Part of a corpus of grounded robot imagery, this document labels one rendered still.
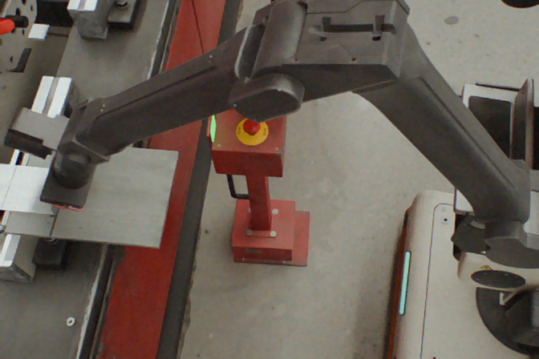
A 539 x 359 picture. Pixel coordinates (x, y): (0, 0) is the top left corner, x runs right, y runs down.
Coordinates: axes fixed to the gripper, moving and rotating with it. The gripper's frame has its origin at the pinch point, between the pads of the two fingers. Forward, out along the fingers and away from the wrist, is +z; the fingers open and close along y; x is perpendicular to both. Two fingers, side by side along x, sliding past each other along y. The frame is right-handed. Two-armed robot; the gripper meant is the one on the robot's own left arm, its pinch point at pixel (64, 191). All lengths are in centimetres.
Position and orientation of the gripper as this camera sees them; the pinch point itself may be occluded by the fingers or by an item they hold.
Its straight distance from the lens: 106.8
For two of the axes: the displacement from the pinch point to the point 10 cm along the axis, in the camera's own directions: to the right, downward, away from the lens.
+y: -1.2, 8.8, -4.6
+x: 9.0, 2.9, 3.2
